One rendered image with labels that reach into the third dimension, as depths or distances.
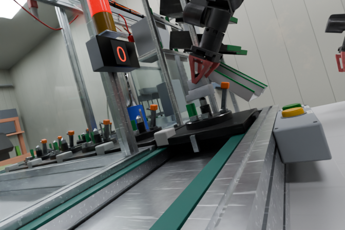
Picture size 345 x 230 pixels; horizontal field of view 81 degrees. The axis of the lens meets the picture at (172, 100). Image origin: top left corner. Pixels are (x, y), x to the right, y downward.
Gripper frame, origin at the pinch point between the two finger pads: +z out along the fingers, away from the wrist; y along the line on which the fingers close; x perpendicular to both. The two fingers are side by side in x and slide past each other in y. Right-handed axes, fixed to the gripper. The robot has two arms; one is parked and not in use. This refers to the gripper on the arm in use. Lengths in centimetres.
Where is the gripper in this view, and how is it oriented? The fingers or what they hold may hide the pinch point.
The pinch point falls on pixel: (197, 80)
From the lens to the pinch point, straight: 60.6
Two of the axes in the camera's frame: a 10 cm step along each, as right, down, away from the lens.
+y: -4.8, 1.3, -8.7
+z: -2.9, 9.1, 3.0
